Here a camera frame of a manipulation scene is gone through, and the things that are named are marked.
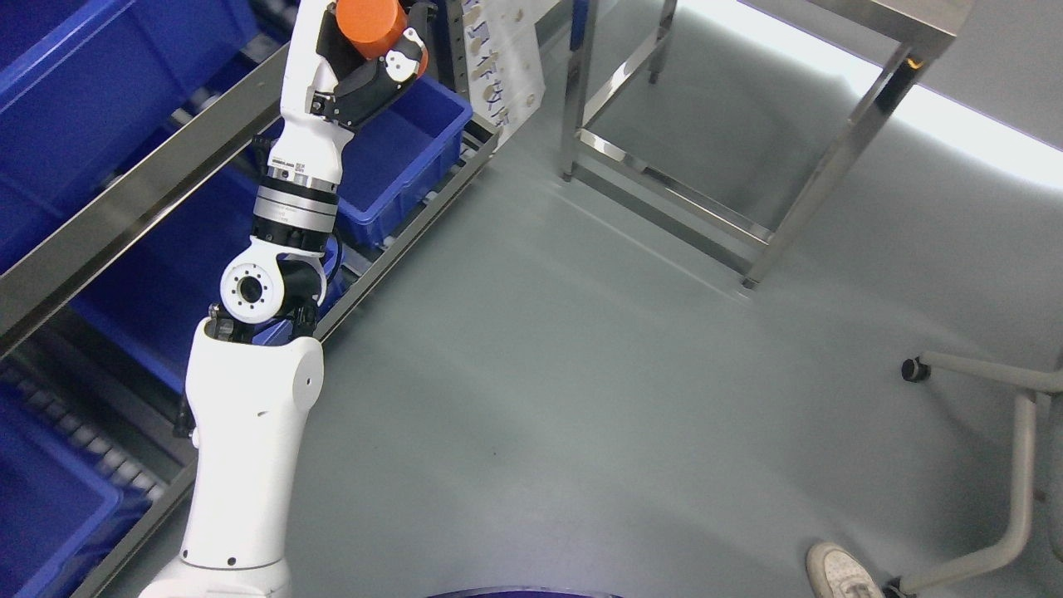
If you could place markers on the blue bin lower middle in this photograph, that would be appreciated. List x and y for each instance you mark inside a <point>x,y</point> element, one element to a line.
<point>390,166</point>

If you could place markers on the white sneaker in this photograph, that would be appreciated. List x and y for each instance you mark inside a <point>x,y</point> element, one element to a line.
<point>834,572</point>

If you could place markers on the blue bin lower left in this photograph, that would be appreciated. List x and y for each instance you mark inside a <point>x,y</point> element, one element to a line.
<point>151,299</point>

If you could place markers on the blue bin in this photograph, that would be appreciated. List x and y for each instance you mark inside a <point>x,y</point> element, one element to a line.
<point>390,166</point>
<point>151,299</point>
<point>59,516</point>
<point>85,82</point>

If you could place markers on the white label sheet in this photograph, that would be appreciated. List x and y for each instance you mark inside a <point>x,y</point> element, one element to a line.
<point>505,78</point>

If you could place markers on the blue bin top left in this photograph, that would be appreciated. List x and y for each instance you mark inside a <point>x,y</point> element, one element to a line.
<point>85,82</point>

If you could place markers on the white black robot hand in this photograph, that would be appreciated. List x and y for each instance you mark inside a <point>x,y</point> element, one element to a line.
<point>329,93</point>

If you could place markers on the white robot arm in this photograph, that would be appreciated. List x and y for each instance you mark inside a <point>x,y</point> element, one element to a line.
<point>255,371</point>

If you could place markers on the orange cylindrical capacitor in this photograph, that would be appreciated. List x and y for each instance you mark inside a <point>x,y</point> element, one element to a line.
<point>391,32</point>

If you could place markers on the blue bin far left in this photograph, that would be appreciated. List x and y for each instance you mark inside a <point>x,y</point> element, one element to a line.
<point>59,516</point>

